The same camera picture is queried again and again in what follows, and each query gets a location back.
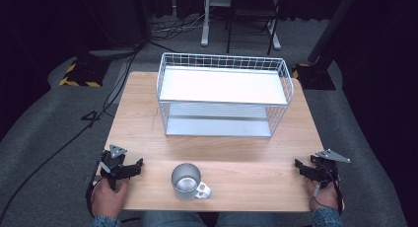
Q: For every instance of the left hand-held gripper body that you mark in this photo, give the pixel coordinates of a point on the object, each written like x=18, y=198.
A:
x=113, y=161

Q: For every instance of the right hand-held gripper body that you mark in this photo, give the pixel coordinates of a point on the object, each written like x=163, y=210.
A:
x=325, y=166

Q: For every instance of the white metal desk frame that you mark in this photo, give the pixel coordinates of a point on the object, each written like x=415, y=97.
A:
x=206, y=26

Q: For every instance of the person's left hand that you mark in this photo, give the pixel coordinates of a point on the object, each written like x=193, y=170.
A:
x=106, y=199

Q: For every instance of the person's right hand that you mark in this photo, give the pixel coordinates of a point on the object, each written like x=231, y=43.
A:
x=323, y=197

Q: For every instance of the silver metal mug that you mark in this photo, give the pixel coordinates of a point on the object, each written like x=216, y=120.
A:
x=186, y=182

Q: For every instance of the black folding chair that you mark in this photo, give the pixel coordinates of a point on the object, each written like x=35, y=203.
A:
x=251, y=13

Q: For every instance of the black yellow striped stand base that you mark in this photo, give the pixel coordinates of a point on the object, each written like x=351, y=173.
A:
x=313, y=76
x=83, y=72

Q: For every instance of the black slanted stand pole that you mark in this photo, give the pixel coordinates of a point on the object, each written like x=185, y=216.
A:
x=332, y=26

